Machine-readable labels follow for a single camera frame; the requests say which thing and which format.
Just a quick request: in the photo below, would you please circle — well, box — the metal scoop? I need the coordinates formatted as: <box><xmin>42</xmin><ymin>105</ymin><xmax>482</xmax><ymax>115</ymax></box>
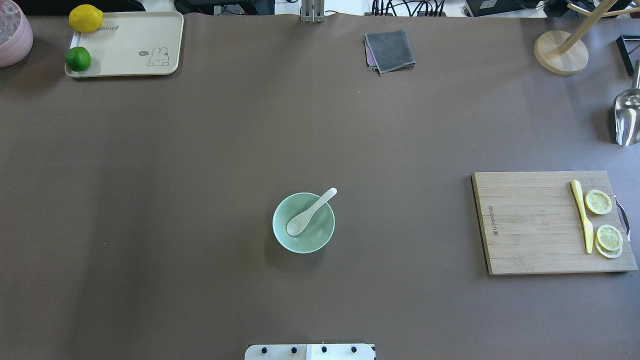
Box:
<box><xmin>614</xmin><ymin>60</ymin><xmax>640</xmax><ymax>147</ymax></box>

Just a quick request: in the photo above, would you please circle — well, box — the cutting board metal handle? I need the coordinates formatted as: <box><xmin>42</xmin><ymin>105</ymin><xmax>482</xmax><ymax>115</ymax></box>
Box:
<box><xmin>614</xmin><ymin>195</ymin><xmax>631</xmax><ymax>242</ymax></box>

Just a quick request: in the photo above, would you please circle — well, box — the bamboo cutting board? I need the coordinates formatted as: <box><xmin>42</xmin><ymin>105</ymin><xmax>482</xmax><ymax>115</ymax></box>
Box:
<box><xmin>471</xmin><ymin>170</ymin><xmax>638</xmax><ymax>275</ymax></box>

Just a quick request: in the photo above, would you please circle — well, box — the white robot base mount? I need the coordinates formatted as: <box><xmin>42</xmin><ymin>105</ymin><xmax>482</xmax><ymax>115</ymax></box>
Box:
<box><xmin>244</xmin><ymin>342</ymin><xmax>377</xmax><ymax>360</ymax></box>

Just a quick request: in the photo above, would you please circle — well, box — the wooden cup tree stand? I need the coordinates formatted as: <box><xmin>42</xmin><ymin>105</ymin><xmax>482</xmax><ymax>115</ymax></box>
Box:
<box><xmin>534</xmin><ymin>0</ymin><xmax>640</xmax><ymax>76</ymax></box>

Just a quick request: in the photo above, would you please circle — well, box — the pink bowl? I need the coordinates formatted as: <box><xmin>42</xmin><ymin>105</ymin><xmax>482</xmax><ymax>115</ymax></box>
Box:
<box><xmin>0</xmin><ymin>0</ymin><xmax>34</xmax><ymax>68</ymax></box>

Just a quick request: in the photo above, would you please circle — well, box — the yellow plastic knife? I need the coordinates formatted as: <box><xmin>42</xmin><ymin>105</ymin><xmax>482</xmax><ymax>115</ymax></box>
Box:
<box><xmin>570</xmin><ymin>179</ymin><xmax>594</xmax><ymax>255</ymax></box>

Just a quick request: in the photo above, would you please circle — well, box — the yellow lemon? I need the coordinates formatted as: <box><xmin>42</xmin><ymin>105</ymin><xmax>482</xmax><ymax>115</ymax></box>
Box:
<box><xmin>68</xmin><ymin>4</ymin><xmax>104</xmax><ymax>33</ymax></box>

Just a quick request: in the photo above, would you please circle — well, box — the white ceramic spoon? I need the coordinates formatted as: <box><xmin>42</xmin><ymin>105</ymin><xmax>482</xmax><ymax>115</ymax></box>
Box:
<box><xmin>286</xmin><ymin>187</ymin><xmax>338</xmax><ymax>237</ymax></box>

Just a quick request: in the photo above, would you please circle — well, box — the aluminium frame post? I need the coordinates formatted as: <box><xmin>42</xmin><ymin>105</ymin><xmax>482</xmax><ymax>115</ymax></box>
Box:
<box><xmin>301</xmin><ymin>0</ymin><xmax>326</xmax><ymax>24</ymax></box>

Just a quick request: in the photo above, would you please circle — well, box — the cream tray with bear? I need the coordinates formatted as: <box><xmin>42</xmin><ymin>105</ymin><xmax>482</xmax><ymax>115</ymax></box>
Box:
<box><xmin>64</xmin><ymin>11</ymin><xmax>185</xmax><ymax>78</ymax></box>

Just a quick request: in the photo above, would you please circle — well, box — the pale green bowl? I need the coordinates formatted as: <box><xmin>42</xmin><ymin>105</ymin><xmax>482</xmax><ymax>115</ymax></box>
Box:
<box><xmin>272</xmin><ymin>193</ymin><xmax>335</xmax><ymax>255</ymax></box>

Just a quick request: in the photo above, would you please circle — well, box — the black wire glass rack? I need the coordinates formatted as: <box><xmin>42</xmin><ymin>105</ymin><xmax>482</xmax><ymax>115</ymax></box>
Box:
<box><xmin>615</xmin><ymin>34</ymin><xmax>640</xmax><ymax>77</ymax></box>

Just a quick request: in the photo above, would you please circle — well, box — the green lime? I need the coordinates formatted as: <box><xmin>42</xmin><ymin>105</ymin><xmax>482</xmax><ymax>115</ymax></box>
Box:
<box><xmin>65</xmin><ymin>47</ymin><xmax>92</xmax><ymax>72</ymax></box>

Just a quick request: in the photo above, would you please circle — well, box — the grey folded cloth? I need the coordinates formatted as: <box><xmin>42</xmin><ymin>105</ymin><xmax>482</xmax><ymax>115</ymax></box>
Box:
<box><xmin>363</xmin><ymin>29</ymin><xmax>416</xmax><ymax>75</ymax></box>

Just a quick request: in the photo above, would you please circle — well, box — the upper lemon slice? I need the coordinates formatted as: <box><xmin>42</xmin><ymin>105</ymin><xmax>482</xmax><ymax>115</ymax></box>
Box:
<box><xmin>596</xmin><ymin>224</ymin><xmax>624</xmax><ymax>252</ymax></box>

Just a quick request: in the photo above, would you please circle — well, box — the lower lemon slice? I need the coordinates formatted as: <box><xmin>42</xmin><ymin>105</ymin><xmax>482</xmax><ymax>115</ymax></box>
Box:
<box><xmin>584</xmin><ymin>189</ymin><xmax>613</xmax><ymax>215</ymax></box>

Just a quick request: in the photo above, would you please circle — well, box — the half hidden lemon slice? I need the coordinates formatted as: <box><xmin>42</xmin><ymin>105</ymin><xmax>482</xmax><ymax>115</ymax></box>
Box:
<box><xmin>594</xmin><ymin>240</ymin><xmax>623</xmax><ymax>259</ymax></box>

